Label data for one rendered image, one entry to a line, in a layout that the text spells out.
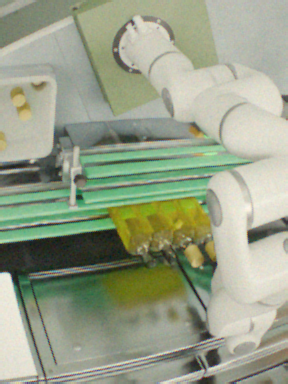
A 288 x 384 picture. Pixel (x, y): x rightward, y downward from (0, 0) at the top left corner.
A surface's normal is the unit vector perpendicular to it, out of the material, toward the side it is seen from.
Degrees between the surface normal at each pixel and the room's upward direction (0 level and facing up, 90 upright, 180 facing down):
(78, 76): 0
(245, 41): 0
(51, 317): 90
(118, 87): 2
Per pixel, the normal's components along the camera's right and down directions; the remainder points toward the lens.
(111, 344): 0.14, -0.79
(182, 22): 0.34, 0.62
